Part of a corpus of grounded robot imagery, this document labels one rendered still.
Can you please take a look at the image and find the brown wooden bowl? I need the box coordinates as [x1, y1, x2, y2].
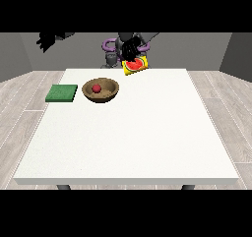
[81, 77, 120, 104]

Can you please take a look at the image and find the green square pad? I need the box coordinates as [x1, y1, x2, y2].
[44, 84, 79, 103]

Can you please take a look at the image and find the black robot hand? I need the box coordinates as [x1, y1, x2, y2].
[119, 34, 144, 64]
[35, 32, 62, 54]

